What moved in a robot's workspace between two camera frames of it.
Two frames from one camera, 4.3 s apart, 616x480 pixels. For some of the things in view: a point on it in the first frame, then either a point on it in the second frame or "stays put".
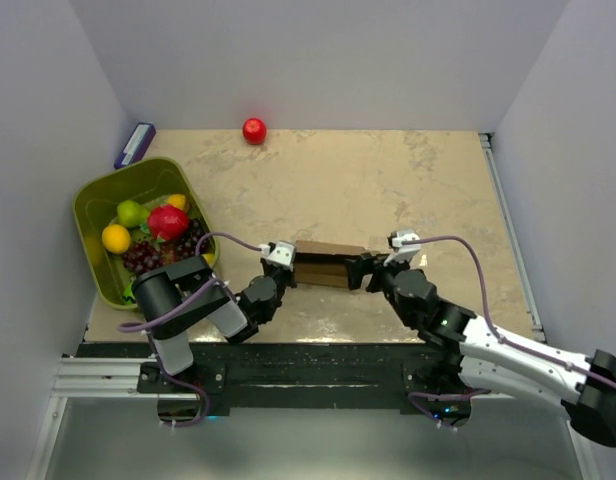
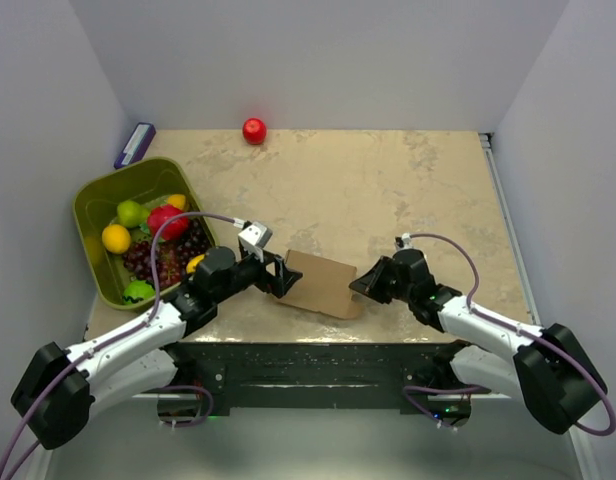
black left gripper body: [281, 279] stays put
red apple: [254, 131] stays put
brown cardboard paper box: [323, 262] → [324, 286]
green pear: [131, 215] stays put
